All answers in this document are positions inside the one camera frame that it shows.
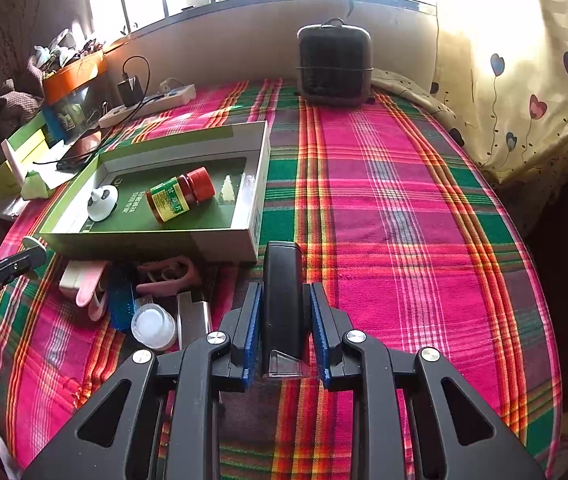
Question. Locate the light green packet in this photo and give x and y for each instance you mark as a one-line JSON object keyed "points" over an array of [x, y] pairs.
{"points": [[39, 185]]}

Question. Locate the green and white round knob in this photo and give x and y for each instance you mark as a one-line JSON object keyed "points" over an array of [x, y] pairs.
{"points": [[34, 243]]}

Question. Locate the green printed box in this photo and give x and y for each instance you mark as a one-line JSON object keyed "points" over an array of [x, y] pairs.
{"points": [[69, 115]]}

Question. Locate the green cardboard box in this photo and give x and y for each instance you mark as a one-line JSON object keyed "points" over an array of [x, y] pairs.
{"points": [[164, 245]]}

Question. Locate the white charger plug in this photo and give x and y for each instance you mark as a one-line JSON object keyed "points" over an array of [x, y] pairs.
{"points": [[69, 280]]}

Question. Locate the black smartphone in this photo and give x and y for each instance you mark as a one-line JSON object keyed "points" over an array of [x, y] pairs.
{"points": [[81, 152]]}

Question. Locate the flat green and white boxes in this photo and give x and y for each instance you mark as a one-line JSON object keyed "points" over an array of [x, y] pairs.
{"points": [[29, 150]]}

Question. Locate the white card stand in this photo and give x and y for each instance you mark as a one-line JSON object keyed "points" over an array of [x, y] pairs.
{"points": [[13, 157]]}

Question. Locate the black charger adapter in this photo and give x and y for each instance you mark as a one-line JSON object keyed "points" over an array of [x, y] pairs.
{"points": [[131, 90]]}

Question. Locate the small clear jar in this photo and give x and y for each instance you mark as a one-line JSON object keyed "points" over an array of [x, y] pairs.
{"points": [[153, 327]]}

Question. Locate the pink and mint clip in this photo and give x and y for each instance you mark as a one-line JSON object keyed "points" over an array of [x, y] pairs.
{"points": [[89, 285]]}

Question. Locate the brown checked cloth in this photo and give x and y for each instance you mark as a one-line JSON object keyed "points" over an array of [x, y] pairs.
{"points": [[9, 105]]}

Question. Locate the white power strip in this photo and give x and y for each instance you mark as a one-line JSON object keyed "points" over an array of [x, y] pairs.
{"points": [[149, 105]]}

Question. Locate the black lighter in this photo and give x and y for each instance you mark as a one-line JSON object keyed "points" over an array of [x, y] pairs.
{"points": [[284, 300]]}

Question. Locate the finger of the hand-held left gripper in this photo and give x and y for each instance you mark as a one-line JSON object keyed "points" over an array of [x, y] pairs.
{"points": [[14, 264]]}

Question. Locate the pile of assorted trinkets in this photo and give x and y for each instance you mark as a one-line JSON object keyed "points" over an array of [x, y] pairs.
{"points": [[64, 52]]}

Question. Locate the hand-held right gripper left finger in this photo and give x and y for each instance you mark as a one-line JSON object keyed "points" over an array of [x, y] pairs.
{"points": [[253, 335]]}

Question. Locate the blue ribbed plastic piece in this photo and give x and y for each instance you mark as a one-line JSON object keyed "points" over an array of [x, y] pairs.
{"points": [[121, 305]]}

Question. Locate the orange box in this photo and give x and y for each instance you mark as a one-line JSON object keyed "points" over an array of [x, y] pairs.
{"points": [[71, 80]]}

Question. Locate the pink plaid blanket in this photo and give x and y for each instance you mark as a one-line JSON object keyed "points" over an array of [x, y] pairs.
{"points": [[414, 235]]}

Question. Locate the cream heart-print curtain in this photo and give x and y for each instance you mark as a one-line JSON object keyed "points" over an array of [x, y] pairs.
{"points": [[514, 85]]}

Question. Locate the red-capped medicine bottle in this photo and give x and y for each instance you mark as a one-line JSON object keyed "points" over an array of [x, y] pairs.
{"points": [[174, 200]]}

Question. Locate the brown space heater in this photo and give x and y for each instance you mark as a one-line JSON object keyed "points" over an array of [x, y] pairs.
{"points": [[334, 65]]}

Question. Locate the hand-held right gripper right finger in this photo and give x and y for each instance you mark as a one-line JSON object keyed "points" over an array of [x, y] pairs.
{"points": [[320, 335]]}

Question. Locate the white knob with black spot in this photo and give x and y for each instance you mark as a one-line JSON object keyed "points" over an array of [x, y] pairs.
{"points": [[101, 205]]}

